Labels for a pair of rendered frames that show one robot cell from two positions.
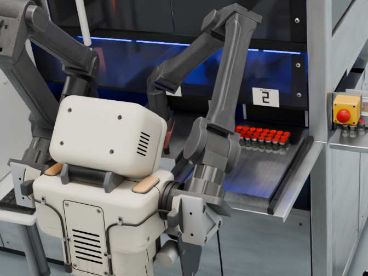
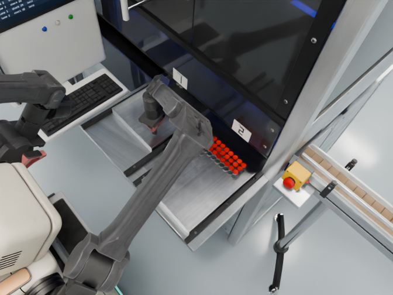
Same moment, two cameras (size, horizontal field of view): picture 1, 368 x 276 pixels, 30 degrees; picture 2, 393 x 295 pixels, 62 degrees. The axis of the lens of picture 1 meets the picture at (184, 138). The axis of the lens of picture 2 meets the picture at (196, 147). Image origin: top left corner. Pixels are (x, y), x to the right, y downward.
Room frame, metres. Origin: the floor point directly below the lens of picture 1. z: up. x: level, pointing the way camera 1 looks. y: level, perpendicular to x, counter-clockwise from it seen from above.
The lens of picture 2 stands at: (1.18, -0.27, 1.99)
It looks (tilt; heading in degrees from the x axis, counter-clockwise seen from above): 57 degrees down; 12
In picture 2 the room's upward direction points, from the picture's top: 7 degrees clockwise
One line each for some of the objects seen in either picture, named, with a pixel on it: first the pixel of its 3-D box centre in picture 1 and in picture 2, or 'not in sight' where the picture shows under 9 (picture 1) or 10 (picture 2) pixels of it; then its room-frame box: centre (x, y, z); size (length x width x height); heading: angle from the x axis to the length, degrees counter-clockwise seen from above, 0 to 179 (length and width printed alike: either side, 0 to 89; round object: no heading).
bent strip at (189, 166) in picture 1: (187, 161); (159, 154); (1.77, 0.00, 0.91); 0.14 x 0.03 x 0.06; 151
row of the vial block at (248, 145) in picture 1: (258, 143); (220, 161); (1.83, -0.23, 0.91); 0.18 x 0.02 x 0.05; 61
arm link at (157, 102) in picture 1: (156, 95); (151, 99); (1.88, 0.06, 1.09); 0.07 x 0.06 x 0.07; 1
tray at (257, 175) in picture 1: (246, 164); (199, 178); (1.74, -0.18, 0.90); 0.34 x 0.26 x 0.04; 151
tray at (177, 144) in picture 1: (161, 131); (163, 109); (2.00, 0.07, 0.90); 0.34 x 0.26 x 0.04; 152
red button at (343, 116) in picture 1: (343, 115); (289, 182); (1.78, -0.48, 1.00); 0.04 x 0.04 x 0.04; 62
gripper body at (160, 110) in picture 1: (160, 113); (152, 110); (1.87, 0.06, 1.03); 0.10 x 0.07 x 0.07; 166
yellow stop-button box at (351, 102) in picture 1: (347, 108); (297, 174); (1.82, -0.51, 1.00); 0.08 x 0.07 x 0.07; 152
